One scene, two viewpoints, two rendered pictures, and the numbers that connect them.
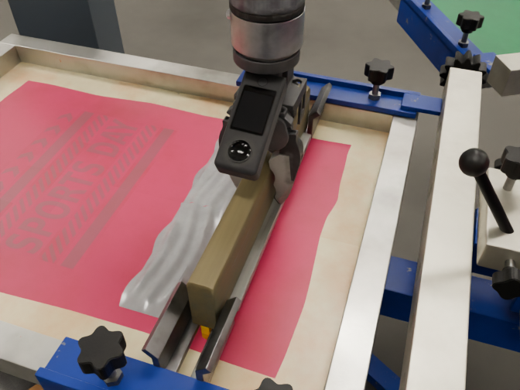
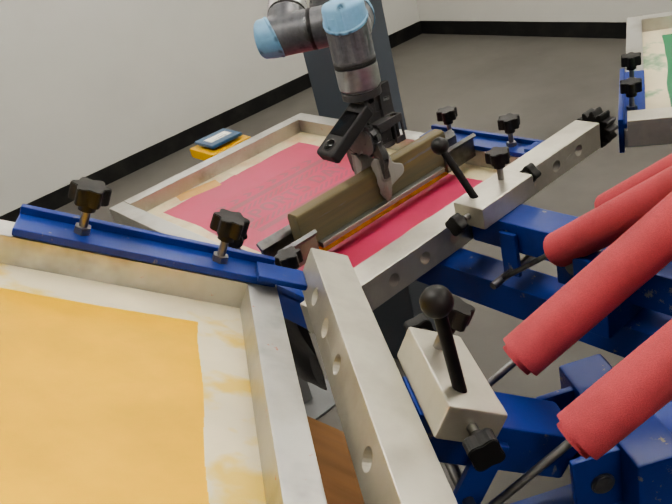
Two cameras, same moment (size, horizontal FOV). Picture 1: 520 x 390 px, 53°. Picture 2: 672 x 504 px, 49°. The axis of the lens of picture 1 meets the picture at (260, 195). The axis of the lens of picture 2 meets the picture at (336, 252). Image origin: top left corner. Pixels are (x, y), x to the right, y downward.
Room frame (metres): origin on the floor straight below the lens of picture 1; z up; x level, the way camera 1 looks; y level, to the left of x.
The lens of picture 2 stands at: (-0.57, -0.69, 1.59)
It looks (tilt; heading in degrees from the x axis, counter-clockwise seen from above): 28 degrees down; 38
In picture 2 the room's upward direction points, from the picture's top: 15 degrees counter-clockwise
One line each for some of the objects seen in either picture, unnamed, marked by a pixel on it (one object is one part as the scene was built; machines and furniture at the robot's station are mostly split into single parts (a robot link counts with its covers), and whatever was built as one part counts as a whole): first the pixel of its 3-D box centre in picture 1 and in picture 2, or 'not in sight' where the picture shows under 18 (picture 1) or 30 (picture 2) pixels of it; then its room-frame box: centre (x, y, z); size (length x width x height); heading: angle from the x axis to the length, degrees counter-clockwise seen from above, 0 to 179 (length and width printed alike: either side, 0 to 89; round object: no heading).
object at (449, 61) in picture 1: (462, 78); (592, 130); (0.75, -0.33, 1.02); 0.07 x 0.06 x 0.07; 72
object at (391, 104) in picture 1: (324, 101); (481, 151); (0.74, -0.11, 0.97); 0.30 x 0.05 x 0.07; 72
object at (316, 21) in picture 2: not in sight; (344, 22); (0.59, 0.05, 1.30); 0.11 x 0.11 x 0.08; 25
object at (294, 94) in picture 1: (268, 90); (370, 118); (0.51, -0.01, 1.15); 0.09 x 0.08 x 0.12; 162
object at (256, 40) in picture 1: (264, 27); (357, 77); (0.50, 0.00, 1.23); 0.08 x 0.08 x 0.05
